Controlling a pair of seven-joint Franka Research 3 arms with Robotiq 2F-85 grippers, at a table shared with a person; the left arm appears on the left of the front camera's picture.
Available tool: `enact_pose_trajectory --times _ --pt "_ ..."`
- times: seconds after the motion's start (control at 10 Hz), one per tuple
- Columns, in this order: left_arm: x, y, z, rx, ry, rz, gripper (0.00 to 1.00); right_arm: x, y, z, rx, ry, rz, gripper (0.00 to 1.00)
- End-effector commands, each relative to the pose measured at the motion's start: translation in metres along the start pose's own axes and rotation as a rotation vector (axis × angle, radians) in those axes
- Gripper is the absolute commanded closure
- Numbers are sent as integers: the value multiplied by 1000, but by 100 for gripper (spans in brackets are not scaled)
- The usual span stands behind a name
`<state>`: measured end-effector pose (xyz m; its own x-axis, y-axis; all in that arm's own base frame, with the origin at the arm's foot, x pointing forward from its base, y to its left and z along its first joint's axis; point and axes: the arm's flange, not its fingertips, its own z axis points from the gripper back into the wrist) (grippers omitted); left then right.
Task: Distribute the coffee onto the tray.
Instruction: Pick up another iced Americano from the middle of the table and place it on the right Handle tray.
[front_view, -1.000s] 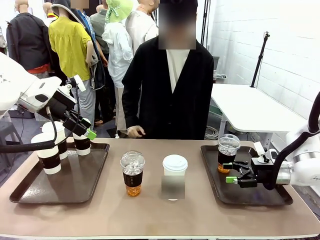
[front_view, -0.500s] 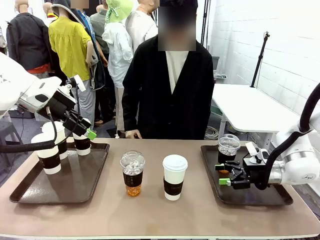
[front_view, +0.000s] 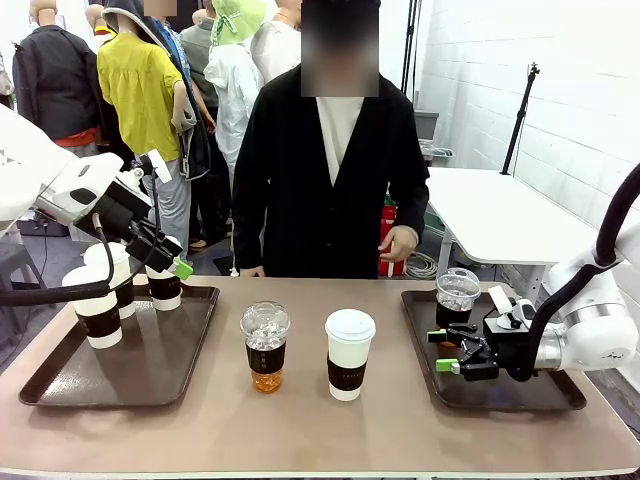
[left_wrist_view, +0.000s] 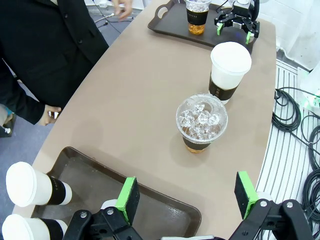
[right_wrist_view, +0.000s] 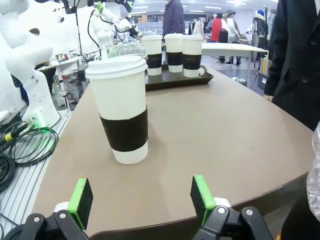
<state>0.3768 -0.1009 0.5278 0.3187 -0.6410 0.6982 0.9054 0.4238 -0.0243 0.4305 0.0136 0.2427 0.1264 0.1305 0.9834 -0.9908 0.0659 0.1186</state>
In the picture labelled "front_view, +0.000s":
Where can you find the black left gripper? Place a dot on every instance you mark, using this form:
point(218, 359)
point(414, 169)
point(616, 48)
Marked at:
point(120, 212)

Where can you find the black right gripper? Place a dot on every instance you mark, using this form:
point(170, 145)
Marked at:
point(505, 350)

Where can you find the white paper coffee cup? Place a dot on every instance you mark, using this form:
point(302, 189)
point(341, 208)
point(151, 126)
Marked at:
point(349, 350)
point(165, 292)
point(122, 295)
point(97, 320)

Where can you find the clear plastic iced coffee cup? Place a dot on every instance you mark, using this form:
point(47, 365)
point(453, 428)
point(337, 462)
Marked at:
point(456, 295)
point(265, 357)

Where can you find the dark brown serving tray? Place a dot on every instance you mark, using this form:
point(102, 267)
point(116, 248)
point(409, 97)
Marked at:
point(500, 395)
point(145, 360)

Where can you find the plastic wrapped tray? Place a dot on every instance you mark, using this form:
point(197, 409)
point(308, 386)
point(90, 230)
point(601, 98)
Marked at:
point(437, 150)

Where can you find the person's right hand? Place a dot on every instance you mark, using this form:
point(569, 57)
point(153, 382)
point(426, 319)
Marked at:
point(252, 272)

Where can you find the person's left hand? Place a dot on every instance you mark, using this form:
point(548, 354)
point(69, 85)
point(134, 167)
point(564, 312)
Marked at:
point(398, 243)

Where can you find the dark grey crate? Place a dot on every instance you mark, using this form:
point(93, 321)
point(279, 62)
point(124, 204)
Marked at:
point(40, 227)

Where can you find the large white table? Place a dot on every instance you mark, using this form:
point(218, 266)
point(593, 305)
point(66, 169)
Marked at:
point(500, 215)

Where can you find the person in black cardigan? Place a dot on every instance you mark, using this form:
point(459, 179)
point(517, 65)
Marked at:
point(300, 200)

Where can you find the mannequin in yellow shirt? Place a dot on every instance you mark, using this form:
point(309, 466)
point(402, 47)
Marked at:
point(140, 100)

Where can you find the red box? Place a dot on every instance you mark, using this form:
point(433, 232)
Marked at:
point(387, 220)

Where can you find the mannequin in white jacket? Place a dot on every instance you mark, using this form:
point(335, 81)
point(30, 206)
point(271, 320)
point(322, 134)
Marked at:
point(230, 90)

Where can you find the mannequin in black jacket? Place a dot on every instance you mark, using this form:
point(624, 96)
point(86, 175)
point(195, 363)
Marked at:
point(55, 85)

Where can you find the person in blue shirt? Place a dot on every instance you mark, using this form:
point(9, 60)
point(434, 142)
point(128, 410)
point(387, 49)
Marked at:
point(175, 40)

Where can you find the mannequin with red yellow collar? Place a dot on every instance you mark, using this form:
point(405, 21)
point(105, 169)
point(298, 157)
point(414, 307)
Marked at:
point(100, 32)

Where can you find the grey storage box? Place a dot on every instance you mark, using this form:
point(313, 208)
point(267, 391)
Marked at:
point(426, 125)

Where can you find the light green bucket hat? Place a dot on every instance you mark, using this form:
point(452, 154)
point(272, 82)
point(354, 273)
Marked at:
point(235, 20)

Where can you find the black tripod stand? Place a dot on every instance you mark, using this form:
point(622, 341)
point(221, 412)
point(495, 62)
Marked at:
point(520, 115)

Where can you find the black vertical pole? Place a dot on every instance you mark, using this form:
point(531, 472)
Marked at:
point(408, 50)

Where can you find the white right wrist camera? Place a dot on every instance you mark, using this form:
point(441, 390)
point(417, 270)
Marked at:
point(520, 312)

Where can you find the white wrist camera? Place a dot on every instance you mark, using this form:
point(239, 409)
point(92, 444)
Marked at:
point(157, 167)
point(520, 312)

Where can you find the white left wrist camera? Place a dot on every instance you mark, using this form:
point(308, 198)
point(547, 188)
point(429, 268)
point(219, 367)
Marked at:
point(157, 167)

